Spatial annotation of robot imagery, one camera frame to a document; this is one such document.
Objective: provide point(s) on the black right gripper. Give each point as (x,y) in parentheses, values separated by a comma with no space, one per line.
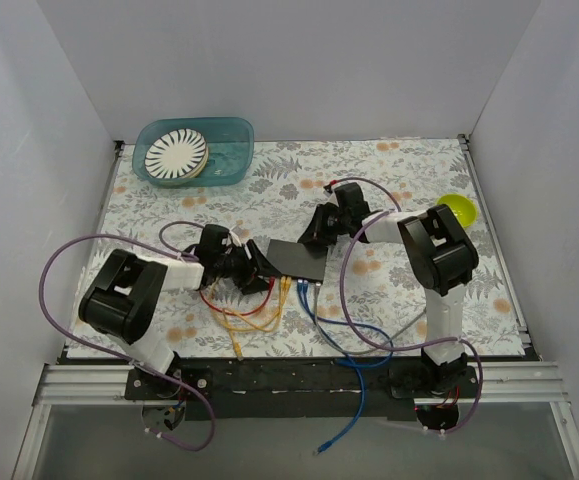
(323,224)

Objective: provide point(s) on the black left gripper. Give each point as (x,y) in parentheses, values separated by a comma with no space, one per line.
(247,266)

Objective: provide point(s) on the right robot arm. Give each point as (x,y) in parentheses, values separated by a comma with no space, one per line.
(441,255)

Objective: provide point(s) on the lime green bowl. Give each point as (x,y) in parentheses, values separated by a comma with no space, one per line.
(462,207)

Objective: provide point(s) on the black network switch box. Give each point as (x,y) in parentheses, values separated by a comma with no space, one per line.
(297,260)

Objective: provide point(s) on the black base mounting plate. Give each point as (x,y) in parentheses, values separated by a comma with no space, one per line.
(317,387)

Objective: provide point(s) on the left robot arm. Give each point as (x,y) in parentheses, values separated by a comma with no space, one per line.
(121,300)

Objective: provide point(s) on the aluminium frame rail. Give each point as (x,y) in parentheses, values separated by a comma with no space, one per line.
(502,382)

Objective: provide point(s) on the white black striped plate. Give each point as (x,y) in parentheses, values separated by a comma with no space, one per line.
(177,155)

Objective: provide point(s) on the teal plastic basin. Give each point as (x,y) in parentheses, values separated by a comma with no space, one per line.
(230,141)

